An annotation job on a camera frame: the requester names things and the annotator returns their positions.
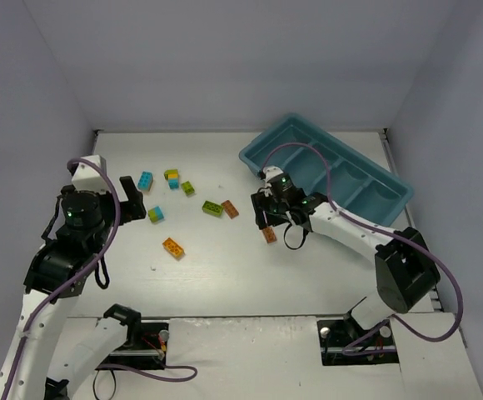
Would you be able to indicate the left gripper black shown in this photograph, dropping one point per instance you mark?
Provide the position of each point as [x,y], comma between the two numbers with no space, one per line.
[126,204]

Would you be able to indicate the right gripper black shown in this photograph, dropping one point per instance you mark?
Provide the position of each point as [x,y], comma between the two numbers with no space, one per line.
[262,207]

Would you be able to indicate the brown lego brick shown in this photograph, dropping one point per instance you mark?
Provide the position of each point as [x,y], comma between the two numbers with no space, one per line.
[230,209]
[269,235]

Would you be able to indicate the green rectangular lego brick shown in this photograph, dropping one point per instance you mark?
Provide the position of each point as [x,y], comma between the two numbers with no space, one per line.
[212,208]

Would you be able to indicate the small green square lego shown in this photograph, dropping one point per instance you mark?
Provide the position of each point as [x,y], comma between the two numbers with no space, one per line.
[187,188]

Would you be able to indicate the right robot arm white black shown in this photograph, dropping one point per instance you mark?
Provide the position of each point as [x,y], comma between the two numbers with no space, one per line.
[404,275]

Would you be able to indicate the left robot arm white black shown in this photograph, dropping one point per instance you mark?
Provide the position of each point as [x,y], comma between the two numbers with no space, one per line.
[54,281]

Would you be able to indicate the green and blue lego cube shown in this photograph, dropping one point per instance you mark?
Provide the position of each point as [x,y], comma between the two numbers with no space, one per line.
[155,214]

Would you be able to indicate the blue lego on orange plate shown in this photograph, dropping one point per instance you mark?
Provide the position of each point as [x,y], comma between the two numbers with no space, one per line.
[145,182]

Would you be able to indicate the green yellow blue lego stack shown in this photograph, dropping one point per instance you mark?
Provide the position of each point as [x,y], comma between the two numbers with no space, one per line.
[172,178]

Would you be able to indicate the orange yellow lego brick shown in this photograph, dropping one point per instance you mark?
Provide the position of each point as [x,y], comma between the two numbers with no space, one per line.
[173,248]

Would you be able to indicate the teal divided plastic tray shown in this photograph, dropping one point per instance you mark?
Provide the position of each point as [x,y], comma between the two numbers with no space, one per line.
[317,161]

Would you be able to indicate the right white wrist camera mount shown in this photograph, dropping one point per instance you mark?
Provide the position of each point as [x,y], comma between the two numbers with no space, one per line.
[268,173]

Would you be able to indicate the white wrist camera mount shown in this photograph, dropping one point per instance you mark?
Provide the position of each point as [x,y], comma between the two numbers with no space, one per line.
[85,178]
[268,173]

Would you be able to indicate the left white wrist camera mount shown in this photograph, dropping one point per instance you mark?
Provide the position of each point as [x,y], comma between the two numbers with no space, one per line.
[85,178]

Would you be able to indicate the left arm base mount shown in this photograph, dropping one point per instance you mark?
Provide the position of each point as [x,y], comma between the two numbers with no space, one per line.
[147,352]

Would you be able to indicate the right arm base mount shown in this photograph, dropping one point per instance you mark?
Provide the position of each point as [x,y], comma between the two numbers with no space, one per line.
[342,343]

